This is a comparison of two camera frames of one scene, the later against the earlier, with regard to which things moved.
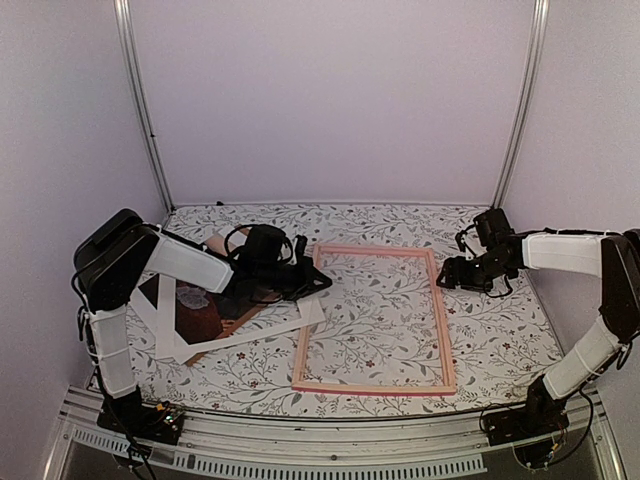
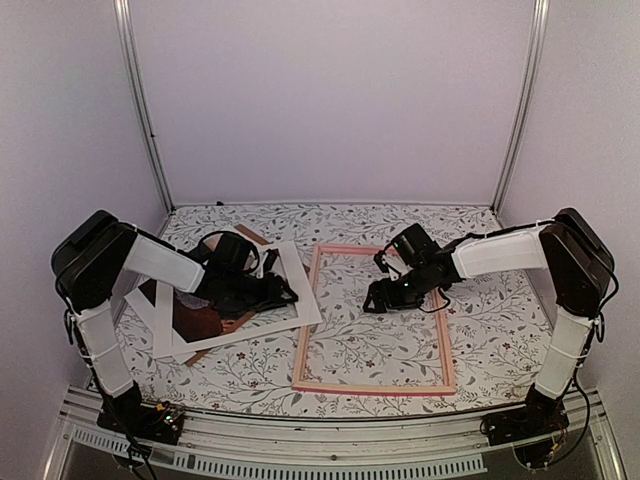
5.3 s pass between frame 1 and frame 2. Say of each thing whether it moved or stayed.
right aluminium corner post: stayed
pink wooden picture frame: stayed
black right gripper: moved
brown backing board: stayed
